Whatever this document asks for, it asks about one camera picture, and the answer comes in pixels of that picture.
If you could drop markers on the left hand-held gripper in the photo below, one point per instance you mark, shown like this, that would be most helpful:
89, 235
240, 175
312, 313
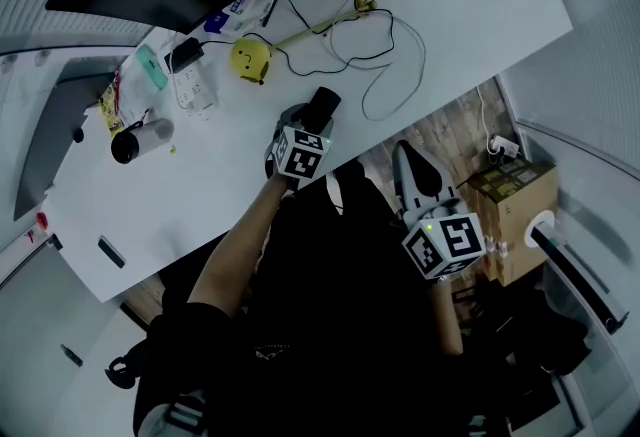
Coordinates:
302, 157

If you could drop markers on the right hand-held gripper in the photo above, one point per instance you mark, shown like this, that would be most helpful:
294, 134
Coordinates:
450, 245

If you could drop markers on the black computer mouse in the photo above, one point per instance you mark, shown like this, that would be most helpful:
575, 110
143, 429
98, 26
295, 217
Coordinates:
322, 107

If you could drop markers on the person's right forearm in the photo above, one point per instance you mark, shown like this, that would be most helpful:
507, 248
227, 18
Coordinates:
446, 320

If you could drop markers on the person's left forearm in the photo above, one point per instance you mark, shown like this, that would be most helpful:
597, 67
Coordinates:
235, 255

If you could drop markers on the yellow round face toy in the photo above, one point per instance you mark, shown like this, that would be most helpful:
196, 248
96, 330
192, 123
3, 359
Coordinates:
250, 57

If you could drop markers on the white floor power strip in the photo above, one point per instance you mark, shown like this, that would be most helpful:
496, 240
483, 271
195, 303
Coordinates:
505, 146

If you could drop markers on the yellow measuring tape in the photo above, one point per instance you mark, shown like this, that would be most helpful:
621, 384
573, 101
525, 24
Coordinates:
310, 30

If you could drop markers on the brown cardboard box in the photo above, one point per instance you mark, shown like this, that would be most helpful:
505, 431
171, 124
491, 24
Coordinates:
520, 210

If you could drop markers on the white desk power strip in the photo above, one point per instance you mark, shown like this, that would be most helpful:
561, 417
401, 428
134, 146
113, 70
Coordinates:
195, 92

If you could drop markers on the blue and white card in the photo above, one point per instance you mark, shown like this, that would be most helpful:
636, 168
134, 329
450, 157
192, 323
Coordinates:
217, 20

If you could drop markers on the black power adapter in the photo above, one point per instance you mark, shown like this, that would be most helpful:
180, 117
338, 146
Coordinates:
185, 55

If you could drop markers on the person's black clothing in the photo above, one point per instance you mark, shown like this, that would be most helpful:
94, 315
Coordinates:
340, 315

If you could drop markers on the mint green case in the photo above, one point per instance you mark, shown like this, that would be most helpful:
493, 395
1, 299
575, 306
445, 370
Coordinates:
151, 67

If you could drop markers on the dark-lidded clear water bottle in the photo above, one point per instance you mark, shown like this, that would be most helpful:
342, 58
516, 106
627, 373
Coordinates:
140, 142

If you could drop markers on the white tower fan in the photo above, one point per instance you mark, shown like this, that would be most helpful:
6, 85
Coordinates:
575, 270

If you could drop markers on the yellow snack packet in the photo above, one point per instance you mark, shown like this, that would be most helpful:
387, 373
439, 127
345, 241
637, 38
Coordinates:
111, 110

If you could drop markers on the black round knob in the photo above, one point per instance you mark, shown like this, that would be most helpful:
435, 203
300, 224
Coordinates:
78, 135

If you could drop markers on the black smartphone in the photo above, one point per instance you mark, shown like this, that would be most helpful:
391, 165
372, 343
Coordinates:
111, 251

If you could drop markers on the dark grey divider panel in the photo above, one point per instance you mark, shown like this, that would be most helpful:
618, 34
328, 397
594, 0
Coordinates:
55, 125

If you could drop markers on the small red object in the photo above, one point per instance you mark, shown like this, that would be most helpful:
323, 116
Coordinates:
42, 220

